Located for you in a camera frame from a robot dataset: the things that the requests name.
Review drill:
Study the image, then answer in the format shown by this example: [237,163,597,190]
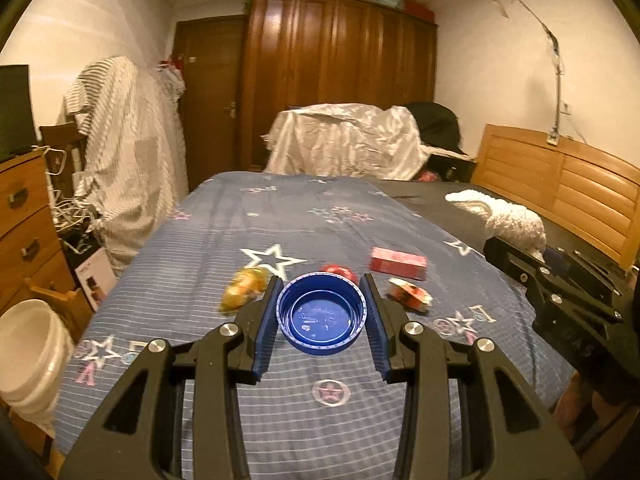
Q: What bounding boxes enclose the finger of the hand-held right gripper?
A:
[544,246,632,297]
[482,235,557,291]

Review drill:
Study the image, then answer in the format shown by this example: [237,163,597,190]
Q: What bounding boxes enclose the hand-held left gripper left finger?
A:
[59,275,285,480]

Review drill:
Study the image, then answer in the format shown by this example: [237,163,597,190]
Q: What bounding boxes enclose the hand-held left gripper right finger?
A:
[360,273,586,480]

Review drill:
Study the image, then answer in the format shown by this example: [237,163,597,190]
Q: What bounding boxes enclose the white fluffy cloth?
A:
[445,191,547,263]

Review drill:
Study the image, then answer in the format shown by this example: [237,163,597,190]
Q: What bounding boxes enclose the blue bottle cap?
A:
[276,272,367,356]

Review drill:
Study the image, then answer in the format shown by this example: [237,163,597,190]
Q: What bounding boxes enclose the person's right forearm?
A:
[552,375,601,436]

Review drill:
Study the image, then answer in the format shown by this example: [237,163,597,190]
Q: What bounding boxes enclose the yellow snack bag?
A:
[220,267,273,312]

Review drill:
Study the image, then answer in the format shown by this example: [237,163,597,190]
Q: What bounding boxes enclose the small orange white carton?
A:
[387,277,433,312]

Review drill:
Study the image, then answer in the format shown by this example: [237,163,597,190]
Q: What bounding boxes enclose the dark grey blanket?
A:
[375,180,631,281]

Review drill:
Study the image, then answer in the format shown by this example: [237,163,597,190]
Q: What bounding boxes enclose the red round lid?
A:
[320,263,356,286]

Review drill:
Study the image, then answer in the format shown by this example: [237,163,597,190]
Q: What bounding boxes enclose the red cardboard box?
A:
[370,247,429,281]

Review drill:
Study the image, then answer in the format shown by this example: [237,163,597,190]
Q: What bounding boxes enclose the wooden headboard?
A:
[472,124,640,273]

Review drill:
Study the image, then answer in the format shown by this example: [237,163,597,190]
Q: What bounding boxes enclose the blue checked star bedsheet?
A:
[52,170,576,480]

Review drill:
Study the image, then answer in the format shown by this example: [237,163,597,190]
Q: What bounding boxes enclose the black garment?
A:
[402,101,469,157]

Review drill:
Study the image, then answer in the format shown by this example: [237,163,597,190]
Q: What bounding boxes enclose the clamp lamp pole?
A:
[472,0,567,147]

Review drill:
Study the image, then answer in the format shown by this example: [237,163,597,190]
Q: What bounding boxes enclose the white black cardboard box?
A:
[67,247,118,313]

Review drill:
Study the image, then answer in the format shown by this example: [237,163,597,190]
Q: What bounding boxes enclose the white satin cloth cover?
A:
[262,104,431,181]

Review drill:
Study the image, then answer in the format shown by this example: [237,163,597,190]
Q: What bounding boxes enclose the grey striped cloth cover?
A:
[64,56,188,278]

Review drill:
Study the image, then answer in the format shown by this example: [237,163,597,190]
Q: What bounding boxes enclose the white plastic bucket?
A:
[0,299,76,416]

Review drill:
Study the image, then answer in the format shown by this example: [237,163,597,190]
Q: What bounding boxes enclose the brown wooden door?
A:
[172,15,247,193]

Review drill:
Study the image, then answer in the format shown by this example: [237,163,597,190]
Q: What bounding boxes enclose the brown wooden wardrobe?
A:
[240,0,439,181]

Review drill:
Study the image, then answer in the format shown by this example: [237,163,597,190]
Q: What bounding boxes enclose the wooden dresser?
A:
[0,152,76,321]

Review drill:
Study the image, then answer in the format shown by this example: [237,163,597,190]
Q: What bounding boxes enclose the wooden chair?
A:
[40,122,90,183]

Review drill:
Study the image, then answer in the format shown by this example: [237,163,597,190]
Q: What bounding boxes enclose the black monitor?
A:
[0,64,38,163]

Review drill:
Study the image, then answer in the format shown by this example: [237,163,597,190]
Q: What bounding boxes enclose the tangled white cables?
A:
[50,192,103,235]

